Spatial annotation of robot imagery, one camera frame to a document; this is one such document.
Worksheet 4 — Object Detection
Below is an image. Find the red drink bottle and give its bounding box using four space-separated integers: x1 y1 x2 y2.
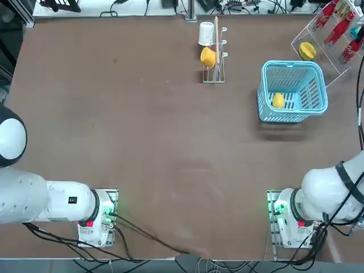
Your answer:
312 2 336 31
337 38 364 65

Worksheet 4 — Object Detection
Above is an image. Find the yellow lemon fruit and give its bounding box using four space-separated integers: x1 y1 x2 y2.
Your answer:
272 93 285 109

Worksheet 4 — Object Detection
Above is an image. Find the clear acrylic rack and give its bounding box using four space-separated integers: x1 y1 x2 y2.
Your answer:
290 0 364 89

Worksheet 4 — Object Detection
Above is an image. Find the blue plastic basket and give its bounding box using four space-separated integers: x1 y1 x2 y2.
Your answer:
257 60 329 123

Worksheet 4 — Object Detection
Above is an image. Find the white biscuit box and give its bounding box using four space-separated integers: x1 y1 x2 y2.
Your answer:
331 0 355 20

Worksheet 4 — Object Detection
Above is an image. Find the yellow starfruit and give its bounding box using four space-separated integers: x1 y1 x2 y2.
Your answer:
298 42 316 60

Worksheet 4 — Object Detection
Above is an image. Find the dark grey power adapter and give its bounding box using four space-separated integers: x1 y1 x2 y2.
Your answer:
197 0 223 13

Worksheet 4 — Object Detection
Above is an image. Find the white cup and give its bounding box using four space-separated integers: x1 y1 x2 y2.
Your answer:
198 22 216 46

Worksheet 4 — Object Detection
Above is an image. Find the yellow cup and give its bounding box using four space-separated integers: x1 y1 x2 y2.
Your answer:
200 47 217 68

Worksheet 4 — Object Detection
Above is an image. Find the white wire cup rack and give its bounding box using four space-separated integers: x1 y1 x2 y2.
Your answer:
202 16 229 84

